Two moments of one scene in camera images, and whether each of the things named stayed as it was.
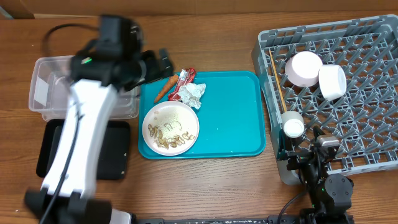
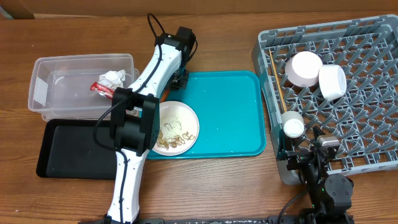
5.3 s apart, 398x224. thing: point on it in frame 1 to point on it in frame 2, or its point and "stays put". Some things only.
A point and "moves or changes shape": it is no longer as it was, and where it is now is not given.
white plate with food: (170, 127) stays put
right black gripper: (298, 157) stays put
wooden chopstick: (278, 81) stays put
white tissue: (190, 94) moves or changes shape
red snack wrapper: (187, 76) moves or changes shape
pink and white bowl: (302, 69) stays put
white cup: (293, 124) stays put
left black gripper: (155, 71) to (183, 83)
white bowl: (333, 81) stays put
